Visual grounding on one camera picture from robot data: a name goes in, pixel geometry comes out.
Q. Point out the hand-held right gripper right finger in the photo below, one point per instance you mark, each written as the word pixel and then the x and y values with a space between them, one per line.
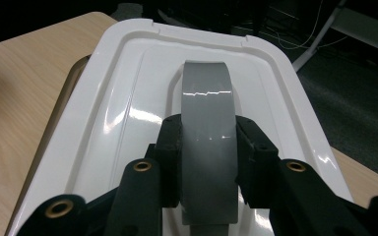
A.
pixel 292 196

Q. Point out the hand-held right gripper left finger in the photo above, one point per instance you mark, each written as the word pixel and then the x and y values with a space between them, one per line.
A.
pixel 138 196

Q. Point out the white lidded plastic box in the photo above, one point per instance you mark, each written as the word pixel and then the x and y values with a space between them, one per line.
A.
pixel 138 82

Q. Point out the white metal desk frame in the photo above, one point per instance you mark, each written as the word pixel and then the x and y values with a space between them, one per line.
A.
pixel 364 26

